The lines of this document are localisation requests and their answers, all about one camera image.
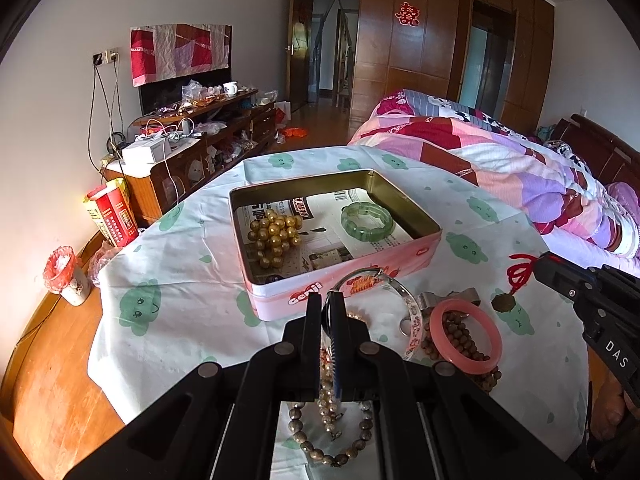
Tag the white tablecloth with green print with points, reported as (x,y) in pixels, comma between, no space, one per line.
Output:
(175,260)

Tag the clear printed bangle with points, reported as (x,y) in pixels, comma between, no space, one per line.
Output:
(416,320)

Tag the pink bangle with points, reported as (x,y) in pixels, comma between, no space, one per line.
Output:
(492,340)

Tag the person's right hand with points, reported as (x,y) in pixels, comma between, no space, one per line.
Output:
(607,405)

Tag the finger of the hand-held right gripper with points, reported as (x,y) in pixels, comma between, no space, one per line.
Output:
(562,265)
(560,287)

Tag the wooden wardrobe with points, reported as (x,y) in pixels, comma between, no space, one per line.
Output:
(425,50)

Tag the red paper decoration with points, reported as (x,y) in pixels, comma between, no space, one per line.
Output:
(407,14)

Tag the bed with colourful quilt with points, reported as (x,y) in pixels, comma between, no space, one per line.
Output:
(475,145)

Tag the red and white cloth cover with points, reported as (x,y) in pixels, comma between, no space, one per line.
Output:
(170,52)

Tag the wooden headboard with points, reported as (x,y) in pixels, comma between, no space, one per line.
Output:
(610,155)

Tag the white mug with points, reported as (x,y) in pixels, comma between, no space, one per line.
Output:
(230,89)

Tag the wooden television cabinet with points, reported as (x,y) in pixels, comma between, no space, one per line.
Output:
(145,195)

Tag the red and yellow box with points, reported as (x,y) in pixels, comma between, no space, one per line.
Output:
(115,215)

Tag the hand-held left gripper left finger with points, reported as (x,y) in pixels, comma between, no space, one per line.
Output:
(312,340)

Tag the white cardboard box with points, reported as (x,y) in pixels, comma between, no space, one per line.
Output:
(145,152)

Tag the trash bin with red bag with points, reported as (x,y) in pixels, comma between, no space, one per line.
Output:
(65,275)

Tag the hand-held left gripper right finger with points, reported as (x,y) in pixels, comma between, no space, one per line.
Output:
(341,340)

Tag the black television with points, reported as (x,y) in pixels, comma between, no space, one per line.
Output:
(160,97)

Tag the orange item on floor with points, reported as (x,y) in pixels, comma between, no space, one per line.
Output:
(292,133)

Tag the white paper bag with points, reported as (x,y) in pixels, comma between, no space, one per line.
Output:
(282,111)

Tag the red knot pendant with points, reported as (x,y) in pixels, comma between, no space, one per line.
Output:
(517,272)

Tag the wall power outlet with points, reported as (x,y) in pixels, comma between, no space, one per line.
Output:
(106,56)

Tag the pink tin box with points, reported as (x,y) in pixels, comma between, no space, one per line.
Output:
(350,270)

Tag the grey metal trinket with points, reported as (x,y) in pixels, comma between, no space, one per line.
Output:
(467,295)

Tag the wooden door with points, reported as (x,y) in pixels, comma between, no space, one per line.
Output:
(299,60)

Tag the clear plastic bag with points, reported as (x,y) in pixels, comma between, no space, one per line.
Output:
(192,91)

